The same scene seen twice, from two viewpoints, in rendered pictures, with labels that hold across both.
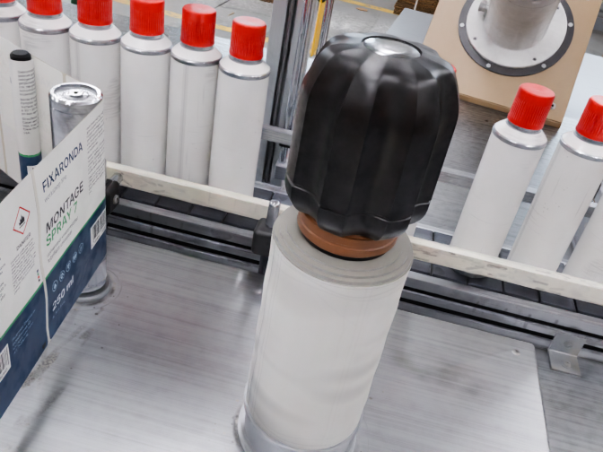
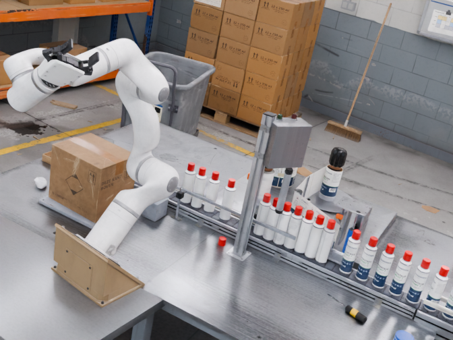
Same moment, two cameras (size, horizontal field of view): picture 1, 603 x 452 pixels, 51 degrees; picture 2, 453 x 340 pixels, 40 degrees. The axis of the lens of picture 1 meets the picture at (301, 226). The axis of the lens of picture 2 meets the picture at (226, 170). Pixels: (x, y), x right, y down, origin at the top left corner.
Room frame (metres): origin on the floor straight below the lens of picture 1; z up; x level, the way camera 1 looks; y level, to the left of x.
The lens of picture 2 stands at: (3.02, 0.72, 2.30)
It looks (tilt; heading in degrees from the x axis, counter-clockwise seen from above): 25 degrees down; 199
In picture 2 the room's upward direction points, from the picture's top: 11 degrees clockwise
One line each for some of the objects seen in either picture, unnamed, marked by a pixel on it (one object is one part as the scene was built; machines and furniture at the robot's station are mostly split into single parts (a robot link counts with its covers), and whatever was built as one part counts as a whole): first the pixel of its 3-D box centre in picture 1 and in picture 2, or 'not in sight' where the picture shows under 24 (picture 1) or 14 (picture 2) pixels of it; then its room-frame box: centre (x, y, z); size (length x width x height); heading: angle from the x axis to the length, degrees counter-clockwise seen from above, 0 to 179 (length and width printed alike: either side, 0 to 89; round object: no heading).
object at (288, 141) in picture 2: not in sight; (284, 142); (0.68, 0.13, 1.38); 0.17 x 0.10 x 0.19; 140
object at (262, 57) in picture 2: not in sight; (249, 54); (-3.12, -1.44, 0.70); 1.20 x 0.82 x 1.39; 84
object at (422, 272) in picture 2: not in sight; (419, 280); (0.66, 0.81, 0.98); 0.05 x 0.05 x 0.20
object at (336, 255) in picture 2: not in sight; (345, 231); (0.54, 0.46, 1.01); 0.14 x 0.13 x 0.26; 85
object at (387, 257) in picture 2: not in sight; (384, 265); (0.65, 0.66, 0.98); 0.05 x 0.05 x 0.20
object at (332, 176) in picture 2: not in sight; (333, 173); (0.01, 0.25, 1.04); 0.09 x 0.09 x 0.29
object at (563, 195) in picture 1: (563, 195); (199, 187); (0.57, -0.25, 0.98); 0.05 x 0.05 x 0.20
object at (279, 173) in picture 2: not in sight; (278, 167); (-0.02, -0.05, 0.95); 0.20 x 0.20 x 0.14
